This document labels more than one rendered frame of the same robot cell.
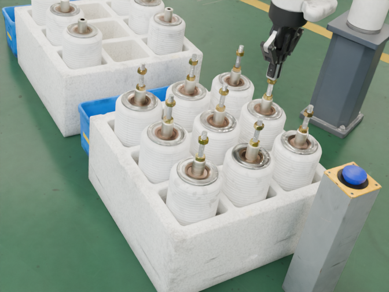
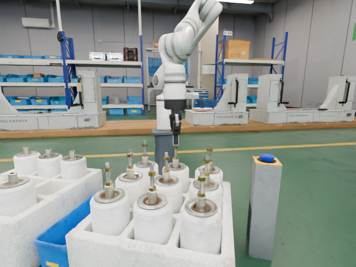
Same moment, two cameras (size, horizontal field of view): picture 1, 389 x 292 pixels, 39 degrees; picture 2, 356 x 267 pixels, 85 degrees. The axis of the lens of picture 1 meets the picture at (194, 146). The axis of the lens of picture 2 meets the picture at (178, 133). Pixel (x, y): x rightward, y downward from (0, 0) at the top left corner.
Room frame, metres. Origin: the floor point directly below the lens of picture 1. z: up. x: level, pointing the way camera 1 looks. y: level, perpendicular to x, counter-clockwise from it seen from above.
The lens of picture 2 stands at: (0.48, 0.29, 0.51)
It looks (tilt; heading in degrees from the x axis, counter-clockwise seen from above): 11 degrees down; 320
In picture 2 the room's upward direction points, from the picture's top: straight up
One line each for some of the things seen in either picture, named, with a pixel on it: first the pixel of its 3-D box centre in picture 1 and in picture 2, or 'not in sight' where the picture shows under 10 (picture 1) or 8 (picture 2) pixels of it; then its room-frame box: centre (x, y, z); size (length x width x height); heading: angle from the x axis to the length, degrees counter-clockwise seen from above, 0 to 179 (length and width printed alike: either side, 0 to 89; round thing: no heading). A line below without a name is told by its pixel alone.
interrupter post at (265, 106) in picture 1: (265, 104); (175, 163); (0.99, -0.13, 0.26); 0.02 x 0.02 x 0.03
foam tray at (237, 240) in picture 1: (206, 181); (167, 228); (0.92, -0.04, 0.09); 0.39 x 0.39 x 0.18; 36
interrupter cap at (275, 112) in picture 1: (264, 109); (175, 166); (0.99, -0.13, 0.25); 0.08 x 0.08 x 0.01
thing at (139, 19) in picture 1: (145, 30); (52, 176); (1.43, 0.20, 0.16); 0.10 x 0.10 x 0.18
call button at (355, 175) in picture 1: (353, 176); (266, 158); (0.73, -0.27, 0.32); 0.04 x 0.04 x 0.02
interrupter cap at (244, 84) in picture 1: (234, 81); (145, 164); (1.08, -0.06, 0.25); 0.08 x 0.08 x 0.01
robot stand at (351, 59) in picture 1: (345, 75); (165, 154); (1.40, -0.39, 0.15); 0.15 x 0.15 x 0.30; 59
